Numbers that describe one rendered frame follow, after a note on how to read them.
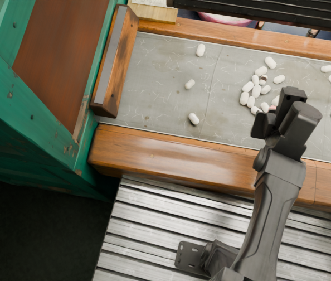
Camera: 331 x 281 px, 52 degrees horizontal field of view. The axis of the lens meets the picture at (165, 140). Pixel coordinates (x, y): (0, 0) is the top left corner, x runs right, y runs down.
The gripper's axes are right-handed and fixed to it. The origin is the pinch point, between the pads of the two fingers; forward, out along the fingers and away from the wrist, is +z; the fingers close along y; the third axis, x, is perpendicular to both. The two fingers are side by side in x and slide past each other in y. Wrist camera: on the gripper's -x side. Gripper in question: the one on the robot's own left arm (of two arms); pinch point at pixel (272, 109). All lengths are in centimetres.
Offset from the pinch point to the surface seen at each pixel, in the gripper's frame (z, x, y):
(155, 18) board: 24.7, -10.4, 33.8
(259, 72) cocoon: 17.4, -2.0, 2.2
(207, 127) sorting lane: 4.9, 11.1, 14.0
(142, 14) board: 25.2, -10.8, 37.8
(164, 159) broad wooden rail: -5.4, 16.5, 23.8
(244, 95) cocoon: 11.5, 2.8, 5.3
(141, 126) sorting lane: 2.8, 12.9, 31.8
